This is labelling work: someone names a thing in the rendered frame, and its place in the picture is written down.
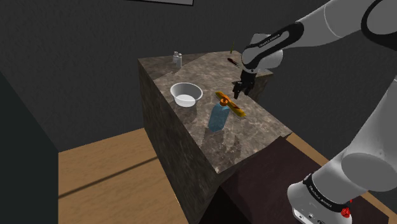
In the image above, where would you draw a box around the yellow baguette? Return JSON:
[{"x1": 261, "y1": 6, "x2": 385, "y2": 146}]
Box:
[{"x1": 215, "y1": 91, "x2": 247, "y2": 118}]

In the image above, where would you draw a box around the blue bottle with orange cap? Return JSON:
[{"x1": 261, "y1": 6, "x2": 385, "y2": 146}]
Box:
[{"x1": 207, "y1": 97, "x2": 231, "y2": 133}]

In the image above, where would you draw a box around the white bowl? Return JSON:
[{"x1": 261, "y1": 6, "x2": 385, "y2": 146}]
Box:
[{"x1": 169, "y1": 82, "x2": 204, "y2": 108}]

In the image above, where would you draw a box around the marble counter block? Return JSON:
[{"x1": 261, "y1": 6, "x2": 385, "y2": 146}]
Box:
[{"x1": 137, "y1": 50, "x2": 293, "y2": 224}]

